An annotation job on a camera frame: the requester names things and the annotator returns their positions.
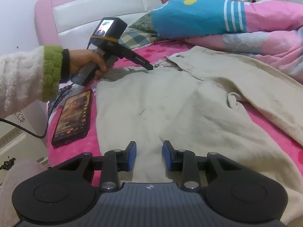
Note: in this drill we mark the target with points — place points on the blue pink striped pillow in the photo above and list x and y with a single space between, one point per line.
192 18

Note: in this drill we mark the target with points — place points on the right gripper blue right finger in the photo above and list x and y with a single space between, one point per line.
186 162

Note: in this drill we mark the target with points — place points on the black smartphone lit screen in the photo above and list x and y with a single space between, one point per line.
74 121

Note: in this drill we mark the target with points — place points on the green plaid pillow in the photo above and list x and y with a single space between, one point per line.
140 33

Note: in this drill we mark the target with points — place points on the person's left hand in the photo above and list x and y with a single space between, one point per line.
78 58

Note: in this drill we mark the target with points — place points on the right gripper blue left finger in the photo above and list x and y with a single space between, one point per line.
113 162

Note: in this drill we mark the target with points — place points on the white fleece sleeve forearm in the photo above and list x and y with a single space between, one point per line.
30 76

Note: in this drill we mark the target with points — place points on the pink grey floral duvet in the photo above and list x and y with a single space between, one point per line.
275 36

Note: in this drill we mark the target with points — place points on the pink white padded headboard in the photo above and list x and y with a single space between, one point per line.
70 23

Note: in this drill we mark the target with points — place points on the beige khaki trousers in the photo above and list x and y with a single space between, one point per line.
194 100

